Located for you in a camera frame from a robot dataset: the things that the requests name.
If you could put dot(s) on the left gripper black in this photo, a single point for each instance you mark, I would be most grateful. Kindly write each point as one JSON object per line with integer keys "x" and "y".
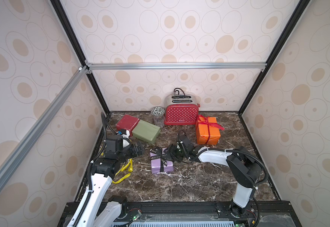
{"x": 136, "y": 151}

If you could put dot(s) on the purple gift box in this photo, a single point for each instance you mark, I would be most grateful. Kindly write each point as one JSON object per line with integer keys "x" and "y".
{"x": 160, "y": 163}

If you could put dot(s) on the orange gift box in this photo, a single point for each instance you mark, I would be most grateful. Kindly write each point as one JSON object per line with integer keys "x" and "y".
{"x": 209, "y": 129}

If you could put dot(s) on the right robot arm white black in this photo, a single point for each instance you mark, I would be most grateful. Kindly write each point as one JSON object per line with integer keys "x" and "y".
{"x": 248, "y": 171}

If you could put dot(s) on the patterned ceramic bowl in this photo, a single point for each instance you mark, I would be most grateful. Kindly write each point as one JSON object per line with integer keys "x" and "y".
{"x": 157, "y": 111}

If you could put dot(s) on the left aluminium frame bar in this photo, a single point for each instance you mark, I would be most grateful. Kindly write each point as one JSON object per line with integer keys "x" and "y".
{"x": 14, "y": 160}

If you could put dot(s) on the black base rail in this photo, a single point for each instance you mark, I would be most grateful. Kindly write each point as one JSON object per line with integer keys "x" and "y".
{"x": 217, "y": 209}

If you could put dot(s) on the clear plastic cup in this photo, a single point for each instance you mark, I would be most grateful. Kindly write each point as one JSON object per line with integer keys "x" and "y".
{"x": 159, "y": 120}

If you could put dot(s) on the horizontal aluminium frame bar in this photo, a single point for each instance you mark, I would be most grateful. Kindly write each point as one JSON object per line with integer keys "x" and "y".
{"x": 177, "y": 66}

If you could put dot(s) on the black printed ribbon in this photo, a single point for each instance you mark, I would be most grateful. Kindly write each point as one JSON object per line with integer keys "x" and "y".
{"x": 162, "y": 156}

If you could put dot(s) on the red polka dot toaster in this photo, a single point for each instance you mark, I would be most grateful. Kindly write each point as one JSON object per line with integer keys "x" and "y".
{"x": 181, "y": 110}

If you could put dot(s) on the red ribbon bow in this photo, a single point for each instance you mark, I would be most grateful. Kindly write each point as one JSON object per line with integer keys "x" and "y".
{"x": 209, "y": 122}

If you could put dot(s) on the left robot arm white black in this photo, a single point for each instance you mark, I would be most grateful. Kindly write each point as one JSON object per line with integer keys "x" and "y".
{"x": 100, "y": 175}

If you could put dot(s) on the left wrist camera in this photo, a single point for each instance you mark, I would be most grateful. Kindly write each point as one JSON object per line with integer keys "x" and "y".
{"x": 124, "y": 134}

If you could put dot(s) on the green gift box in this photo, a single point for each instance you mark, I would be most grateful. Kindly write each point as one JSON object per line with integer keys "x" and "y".
{"x": 146, "y": 132}

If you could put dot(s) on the red gift box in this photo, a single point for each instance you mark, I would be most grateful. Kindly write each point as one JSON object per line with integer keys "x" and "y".
{"x": 127, "y": 122}

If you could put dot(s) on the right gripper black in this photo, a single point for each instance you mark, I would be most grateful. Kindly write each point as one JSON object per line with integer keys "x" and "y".
{"x": 179, "y": 147}

